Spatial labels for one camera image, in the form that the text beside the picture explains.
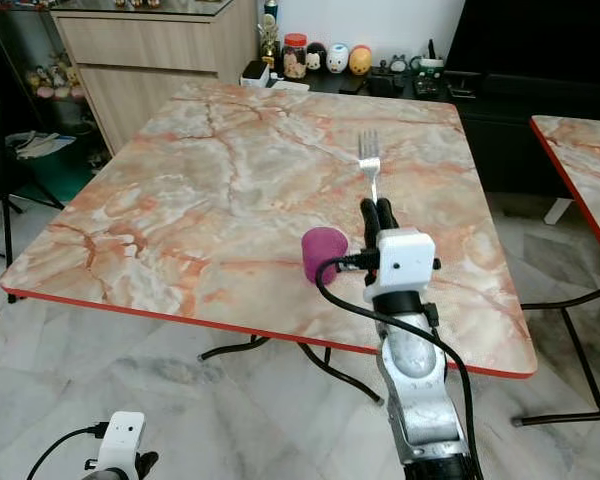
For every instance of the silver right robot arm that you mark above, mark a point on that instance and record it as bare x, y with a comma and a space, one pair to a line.
415, 390

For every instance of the silver metal fork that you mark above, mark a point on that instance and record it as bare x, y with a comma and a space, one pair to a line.
369, 160

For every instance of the green waste bin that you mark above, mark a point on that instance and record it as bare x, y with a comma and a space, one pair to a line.
62, 172

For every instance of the white round figurine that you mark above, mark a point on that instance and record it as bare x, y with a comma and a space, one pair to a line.
338, 59

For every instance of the black television screen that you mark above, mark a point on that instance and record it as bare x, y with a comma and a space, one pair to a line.
530, 35

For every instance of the small grey figurine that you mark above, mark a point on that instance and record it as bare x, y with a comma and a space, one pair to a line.
398, 66

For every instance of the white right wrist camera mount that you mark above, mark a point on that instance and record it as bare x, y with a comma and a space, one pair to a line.
406, 262

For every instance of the glass jar with red lid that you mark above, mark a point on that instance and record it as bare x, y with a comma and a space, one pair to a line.
295, 58

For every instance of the black metal stand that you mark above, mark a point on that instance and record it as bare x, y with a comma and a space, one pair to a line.
5, 220

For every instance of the white and green gadget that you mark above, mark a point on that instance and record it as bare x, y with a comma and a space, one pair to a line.
430, 66

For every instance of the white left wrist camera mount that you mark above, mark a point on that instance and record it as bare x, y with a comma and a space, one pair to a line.
122, 438

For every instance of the papers in bin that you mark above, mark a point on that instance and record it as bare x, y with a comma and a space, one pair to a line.
40, 145

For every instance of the yellow round figurine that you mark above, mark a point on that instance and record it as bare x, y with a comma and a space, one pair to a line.
360, 61

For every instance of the black metal table leg frame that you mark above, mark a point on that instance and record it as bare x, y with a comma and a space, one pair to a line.
583, 360
340, 375

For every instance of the purple plastic cup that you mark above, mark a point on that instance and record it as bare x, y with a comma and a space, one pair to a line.
322, 256

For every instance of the small gold trophy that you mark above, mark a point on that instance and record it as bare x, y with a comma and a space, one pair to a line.
271, 38

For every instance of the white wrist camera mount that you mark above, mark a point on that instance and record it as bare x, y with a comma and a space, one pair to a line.
122, 438
406, 262

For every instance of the glass display cabinet with figurines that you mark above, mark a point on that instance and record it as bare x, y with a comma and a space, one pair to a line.
55, 82

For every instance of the black round figurine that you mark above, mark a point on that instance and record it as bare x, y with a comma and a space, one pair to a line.
316, 58

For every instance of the light wooden cabinet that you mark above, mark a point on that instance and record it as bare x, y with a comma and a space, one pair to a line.
160, 55

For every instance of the marble folding table red edge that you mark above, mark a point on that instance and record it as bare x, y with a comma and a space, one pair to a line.
585, 170

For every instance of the white power adapter box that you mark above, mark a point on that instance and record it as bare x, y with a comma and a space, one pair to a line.
255, 72

